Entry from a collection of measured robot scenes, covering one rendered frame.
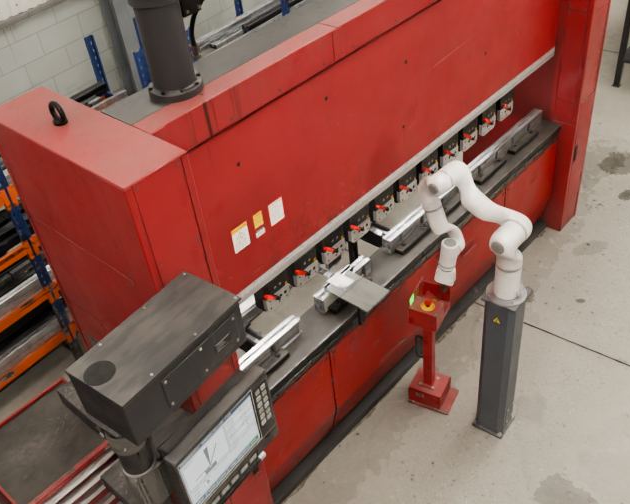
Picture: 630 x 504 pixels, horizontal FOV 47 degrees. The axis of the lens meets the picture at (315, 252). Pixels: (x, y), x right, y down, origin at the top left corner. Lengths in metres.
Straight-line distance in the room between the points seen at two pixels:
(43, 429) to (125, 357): 1.31
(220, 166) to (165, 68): 0.42
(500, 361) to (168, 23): 2.32
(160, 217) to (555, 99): 3.34
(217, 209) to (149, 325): 0.72
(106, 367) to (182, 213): 0.56
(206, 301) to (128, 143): 0.57
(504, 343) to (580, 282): 1.62
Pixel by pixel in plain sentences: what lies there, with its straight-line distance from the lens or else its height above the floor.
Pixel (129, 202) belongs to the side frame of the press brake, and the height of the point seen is 2.25.
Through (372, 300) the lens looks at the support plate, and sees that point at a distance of 3.54.
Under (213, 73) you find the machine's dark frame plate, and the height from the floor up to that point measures 2.30.
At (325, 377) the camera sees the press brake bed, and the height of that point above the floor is 0.62.
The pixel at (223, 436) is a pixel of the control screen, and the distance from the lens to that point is 2.47.
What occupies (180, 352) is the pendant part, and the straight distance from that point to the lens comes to 2.13.
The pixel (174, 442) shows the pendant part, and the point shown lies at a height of 1.57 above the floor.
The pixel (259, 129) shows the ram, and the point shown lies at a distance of 2.82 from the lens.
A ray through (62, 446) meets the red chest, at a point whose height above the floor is 0.98.
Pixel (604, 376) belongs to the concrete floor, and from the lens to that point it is 4.66.
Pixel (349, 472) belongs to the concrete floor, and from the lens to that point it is 4.13.
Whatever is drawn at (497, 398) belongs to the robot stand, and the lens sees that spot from 4.03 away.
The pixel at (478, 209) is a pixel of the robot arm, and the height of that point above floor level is 1.46.
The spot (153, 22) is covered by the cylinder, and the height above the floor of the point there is 2.58.
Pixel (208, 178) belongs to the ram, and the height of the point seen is 2.00.
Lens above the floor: 3.45
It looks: 40 degrees down
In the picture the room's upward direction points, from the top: 7 degrees counter-clockwise
